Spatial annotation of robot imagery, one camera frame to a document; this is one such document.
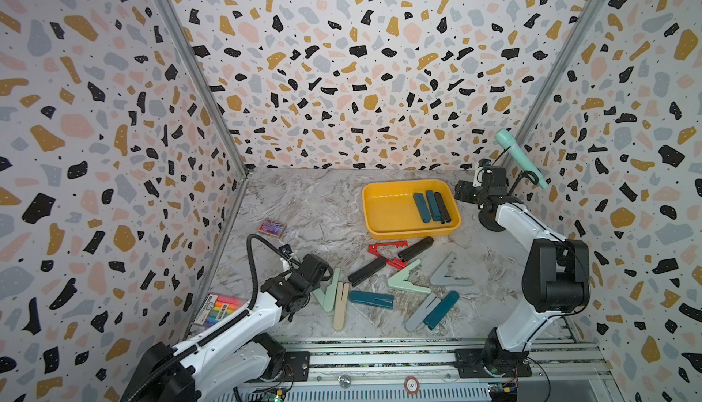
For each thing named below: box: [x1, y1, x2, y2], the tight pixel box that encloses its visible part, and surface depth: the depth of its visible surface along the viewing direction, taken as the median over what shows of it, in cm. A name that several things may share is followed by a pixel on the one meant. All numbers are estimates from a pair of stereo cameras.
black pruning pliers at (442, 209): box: [433, 191, 452, 224], surface depth 108 cm
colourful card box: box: [257, 218, 288, 239], surface depth 102 cm
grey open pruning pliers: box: [429, 252, 475, 286], surface depth 92 cm
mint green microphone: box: [495, 127, 549, 190], surface depth 85 cm
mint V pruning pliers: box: [312, 267, 341, 313], surface depth 86 cm
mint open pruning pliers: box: [387, 258, 432, 294], surface depth 90 cm
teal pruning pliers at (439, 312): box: [423, 290, 460, 331], surface depth 84 cm
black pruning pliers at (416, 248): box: [397, 236, 435, 263], surface depth 99 cm
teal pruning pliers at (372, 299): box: [349, 290, 395, 310], surface depth 85 cm
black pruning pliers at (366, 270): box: [347, 256, 387, 287], surface depth 92 cm
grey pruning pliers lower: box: [405, 292, 442, 332], surface depth 83 cm
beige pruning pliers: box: [333, 281, 351, 331], surface depth 85 cm
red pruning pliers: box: [367, 241, 410, 271], surface depth 96 cm
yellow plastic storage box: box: [361, 179, 462, 241], surface depth 110 cm
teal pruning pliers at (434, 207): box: [425, 190, 442, 223], surface depth 109 cm
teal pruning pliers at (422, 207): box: [413, 192, 432, 224], surface depth 112 cm
